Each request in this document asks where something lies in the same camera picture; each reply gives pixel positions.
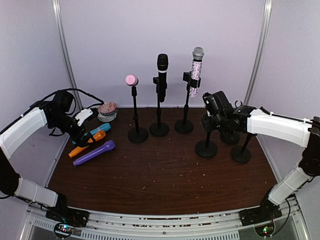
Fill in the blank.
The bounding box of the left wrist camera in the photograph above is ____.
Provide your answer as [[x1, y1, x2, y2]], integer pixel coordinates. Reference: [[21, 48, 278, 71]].
[[74, 108, 99, 126]]

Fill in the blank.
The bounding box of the blue microphone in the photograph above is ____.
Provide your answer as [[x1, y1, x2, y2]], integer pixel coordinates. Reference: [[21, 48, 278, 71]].
[[72, 123, 111, 146]]

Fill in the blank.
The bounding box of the front aluminium rail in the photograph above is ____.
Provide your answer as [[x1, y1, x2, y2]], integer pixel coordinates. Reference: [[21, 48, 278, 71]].
[[19, 194, 311, 240]]

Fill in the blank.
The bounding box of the pink mic stand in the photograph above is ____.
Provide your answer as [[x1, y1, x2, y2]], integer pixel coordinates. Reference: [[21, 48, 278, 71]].
[[127, 86, 149, 143]]

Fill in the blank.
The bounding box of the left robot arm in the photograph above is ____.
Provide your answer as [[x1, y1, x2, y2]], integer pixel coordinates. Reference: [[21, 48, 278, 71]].
[[0, 88, 98, 222]]

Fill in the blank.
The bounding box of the black microphone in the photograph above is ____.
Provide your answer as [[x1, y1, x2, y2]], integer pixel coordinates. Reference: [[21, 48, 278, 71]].
[[157, 53, 169, 103]]

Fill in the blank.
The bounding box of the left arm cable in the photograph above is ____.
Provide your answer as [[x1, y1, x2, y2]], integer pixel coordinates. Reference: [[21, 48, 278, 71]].
[[24, 87, 105, 118]]

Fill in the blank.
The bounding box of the orange microphone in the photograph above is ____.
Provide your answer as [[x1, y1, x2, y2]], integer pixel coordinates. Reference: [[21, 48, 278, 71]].
[[68, 130, 106, 158]]

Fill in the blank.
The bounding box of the right aluminium post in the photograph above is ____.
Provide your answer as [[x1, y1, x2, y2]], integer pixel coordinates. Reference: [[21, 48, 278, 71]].
[[243, 0, 273, 105]]

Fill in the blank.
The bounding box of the glitter mic stand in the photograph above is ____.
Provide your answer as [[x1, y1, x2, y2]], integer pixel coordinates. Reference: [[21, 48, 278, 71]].
[[174, 71, 201, 134]]

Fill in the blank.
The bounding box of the pink microphone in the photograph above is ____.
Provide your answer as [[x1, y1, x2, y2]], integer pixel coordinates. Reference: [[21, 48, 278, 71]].
[[125, 74, 139, 87]]

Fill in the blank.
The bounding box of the purple microphone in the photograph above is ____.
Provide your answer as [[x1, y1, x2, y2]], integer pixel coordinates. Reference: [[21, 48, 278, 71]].
[[73, 140, 116, 167]]

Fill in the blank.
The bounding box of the aluminium post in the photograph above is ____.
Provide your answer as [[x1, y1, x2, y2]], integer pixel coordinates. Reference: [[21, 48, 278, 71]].
[[51, 0, 83, 109], [243, 0, 273, 105]]

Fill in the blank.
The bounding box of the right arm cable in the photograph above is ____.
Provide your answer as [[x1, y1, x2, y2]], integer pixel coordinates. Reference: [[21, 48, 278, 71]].
[[259, 106, 316, 125]]

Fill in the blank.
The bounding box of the mic stand front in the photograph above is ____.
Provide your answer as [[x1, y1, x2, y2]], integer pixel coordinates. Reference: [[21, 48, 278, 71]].
[[231, 133, 254, 164]]

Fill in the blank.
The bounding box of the glitter silver microphone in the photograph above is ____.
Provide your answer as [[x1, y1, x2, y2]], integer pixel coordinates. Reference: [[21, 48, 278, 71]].
[[189, 46, 205, 98]]

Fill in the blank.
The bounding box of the black mic stand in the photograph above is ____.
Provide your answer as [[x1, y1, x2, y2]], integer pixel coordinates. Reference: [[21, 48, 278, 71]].
[[149, 77, 170, 137]]

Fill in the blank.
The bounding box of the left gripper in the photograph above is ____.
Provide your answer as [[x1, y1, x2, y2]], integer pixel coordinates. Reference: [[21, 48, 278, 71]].
[[49, 112, 96, 147]]

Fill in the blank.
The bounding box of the left aluminium post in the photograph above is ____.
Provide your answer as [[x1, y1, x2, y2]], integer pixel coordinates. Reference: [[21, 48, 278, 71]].
[[51, 0, 83, 109]]

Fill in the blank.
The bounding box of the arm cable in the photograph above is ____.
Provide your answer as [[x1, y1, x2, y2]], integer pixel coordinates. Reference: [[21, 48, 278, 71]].
[[259, 106, 316, 125], [24, 87, 105, 118]]

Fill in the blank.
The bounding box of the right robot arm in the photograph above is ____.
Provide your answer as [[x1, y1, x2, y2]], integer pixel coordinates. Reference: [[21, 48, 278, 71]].
[[202, 91, 320, 225]]

